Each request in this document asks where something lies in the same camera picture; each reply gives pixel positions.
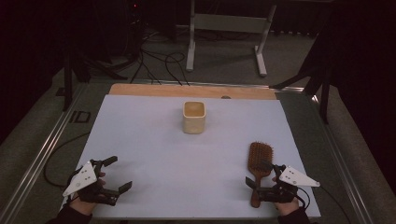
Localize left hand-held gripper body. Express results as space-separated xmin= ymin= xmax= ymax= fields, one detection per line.
xmin=62 ymin=160 xmax=120 ymax=206

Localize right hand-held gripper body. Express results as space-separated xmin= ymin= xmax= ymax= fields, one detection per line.
xmin=256 ymin=163 xmax=321 ymax=204

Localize wooden paddle hairbrush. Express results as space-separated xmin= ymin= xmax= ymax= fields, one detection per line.
xmin=247 ymin=141 xmax=275 ymax=209

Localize cream square ceramic cup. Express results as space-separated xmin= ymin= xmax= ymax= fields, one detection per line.
xmin=181 ymin=100 xmax=207 ymax=135

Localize person's left hand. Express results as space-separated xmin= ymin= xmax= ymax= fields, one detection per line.
xmin=70 ymin=172 xmax=107 ymax=217

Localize person's right hand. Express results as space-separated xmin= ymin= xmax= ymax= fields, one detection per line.
xmin=271 ymin=175 xmax=303 ymax=217

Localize white table sheet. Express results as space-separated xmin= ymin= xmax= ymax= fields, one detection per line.
xmin=61 ymin=94 xmax=322 ymax=219

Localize black stand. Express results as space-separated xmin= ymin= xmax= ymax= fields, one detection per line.
xmin=268 ymin=27 xmax=333 ymax=125
xmin=61 ymin=46 xmax=129 ymax=112

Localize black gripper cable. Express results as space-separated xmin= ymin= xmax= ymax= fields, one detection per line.
xmin=293 ymin=186 xmax=353 ymax=224

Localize aluminium rail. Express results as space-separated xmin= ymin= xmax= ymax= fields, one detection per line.
xmin=0 ymin=83 xmax=89 ymax=224
xmin=133 ymin=78 xmax=305 ymax=93
xmin=309 ymin=92 xmax=376 ymax=224

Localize black floor cables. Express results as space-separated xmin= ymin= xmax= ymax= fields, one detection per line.
xmin=129 ymin=31 xmax=191 ymax=87

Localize white metal desk frame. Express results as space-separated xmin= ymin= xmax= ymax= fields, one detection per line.
xmin=185 ymin=0 xmax=278 ymax=78

